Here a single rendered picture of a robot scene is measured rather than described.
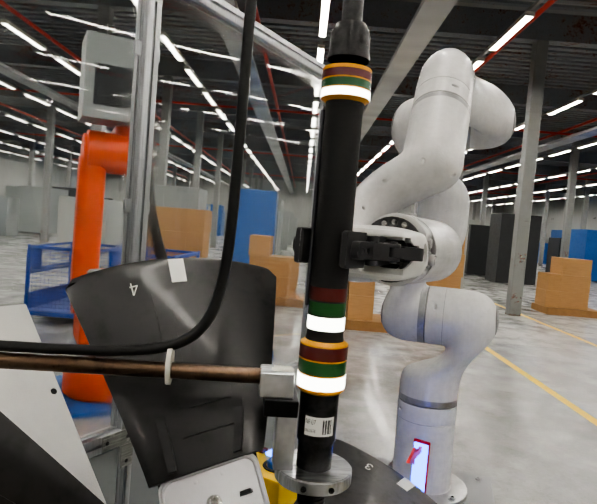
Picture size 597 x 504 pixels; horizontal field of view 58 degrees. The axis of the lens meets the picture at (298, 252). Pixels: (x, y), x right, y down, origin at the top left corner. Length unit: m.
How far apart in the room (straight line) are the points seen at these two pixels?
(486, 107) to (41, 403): 0.82
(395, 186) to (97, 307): 0.43
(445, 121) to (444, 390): 0.56
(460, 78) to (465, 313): 0.45
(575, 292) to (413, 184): 12.31
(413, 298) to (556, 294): 11.81
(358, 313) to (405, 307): 7.01
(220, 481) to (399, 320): 0.67
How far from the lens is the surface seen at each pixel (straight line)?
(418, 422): 1.15
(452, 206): 1.06
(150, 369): 0.49
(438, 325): 1.10
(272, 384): 0.48
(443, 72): 0.90
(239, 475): 0.51
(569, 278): 12.94
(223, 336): 0.56
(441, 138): 0.78
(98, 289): 0.59
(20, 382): 0.72
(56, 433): 0.72
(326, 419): 0.49
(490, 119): 1.03
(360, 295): 8.07
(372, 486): 0.72
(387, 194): 0.77
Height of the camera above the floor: 1.50
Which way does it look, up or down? 3 degrees down
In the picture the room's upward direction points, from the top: 5 degrees clockwise
